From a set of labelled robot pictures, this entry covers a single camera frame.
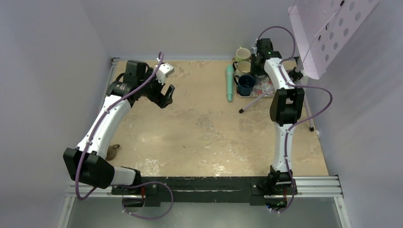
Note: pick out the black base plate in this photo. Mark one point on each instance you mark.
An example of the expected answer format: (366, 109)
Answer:
(254, 190)

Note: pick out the green mug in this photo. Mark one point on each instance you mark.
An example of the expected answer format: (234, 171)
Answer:
(242, 54)

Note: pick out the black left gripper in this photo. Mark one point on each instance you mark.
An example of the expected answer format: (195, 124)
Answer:
(162, 100)

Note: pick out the floral pattern tray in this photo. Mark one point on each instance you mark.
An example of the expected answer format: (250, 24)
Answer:
(262, 84)

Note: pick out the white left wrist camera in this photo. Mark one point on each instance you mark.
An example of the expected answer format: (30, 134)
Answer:
(164, 71)

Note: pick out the cream enamel mug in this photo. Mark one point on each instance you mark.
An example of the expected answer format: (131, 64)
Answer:
(241, 68)

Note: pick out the dark blue mug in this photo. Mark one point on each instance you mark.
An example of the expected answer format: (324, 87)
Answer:
(244, 84)

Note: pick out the aluminium frame rail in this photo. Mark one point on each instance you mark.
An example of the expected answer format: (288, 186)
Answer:
(326, 187)

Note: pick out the lilac music stand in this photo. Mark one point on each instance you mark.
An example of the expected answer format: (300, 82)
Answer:
(320, 29)

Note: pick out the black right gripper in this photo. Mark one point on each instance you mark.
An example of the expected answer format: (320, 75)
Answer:
(261, 72)

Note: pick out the grey white mug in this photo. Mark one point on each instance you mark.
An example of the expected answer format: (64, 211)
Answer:
(254, 50)

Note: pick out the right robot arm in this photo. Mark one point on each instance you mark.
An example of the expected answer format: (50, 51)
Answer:
(285, 111)

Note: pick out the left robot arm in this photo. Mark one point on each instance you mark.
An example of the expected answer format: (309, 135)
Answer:
(87, 161)

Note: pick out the teal toy microphone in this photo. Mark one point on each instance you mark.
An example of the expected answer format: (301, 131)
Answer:
(229, 79)

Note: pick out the brown mug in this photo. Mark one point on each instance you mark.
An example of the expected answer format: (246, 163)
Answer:
(112, 152)

